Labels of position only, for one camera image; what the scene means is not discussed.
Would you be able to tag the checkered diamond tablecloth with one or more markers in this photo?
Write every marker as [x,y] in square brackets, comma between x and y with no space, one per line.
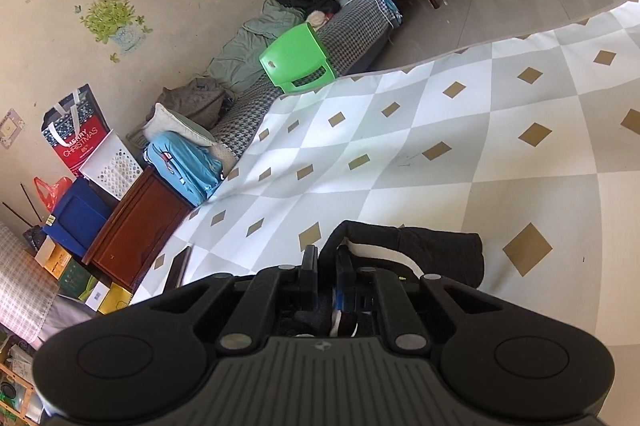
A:
[532,143]

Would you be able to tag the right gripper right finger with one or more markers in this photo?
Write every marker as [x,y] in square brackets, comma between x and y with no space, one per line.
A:
[372,302]

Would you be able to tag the red christmas gift bag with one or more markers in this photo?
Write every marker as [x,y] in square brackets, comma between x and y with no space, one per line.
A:
[74,127]

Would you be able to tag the black jacket with white stripes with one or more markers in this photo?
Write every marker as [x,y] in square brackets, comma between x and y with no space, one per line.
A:
[410,252]

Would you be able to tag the green plastic chair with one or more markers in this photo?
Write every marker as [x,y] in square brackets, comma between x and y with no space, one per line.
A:
[297,61]

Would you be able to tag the white perforated basket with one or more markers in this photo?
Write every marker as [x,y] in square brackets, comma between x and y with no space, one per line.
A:
[112,167]

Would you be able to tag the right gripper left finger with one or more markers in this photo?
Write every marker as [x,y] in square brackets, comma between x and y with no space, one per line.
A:
[285,287]

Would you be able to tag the grey green blanket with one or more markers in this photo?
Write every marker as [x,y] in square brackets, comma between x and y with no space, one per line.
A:
[237,66]

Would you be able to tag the blue cartoon garment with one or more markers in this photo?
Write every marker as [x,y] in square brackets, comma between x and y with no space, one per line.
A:
[190,169]

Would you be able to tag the houndstooth sofa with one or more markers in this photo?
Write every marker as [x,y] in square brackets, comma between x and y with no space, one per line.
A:
[353,38]

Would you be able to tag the white pillow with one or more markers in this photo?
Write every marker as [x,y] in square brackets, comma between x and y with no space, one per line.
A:
[166,120]

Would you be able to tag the blue storage box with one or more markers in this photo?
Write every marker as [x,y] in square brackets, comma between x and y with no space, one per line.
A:
[77,218]

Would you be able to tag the smartphone on table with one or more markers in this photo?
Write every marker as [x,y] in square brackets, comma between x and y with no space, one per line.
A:
[178,269]

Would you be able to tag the orange plastic bag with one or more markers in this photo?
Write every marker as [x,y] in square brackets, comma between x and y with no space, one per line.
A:
[51,193]

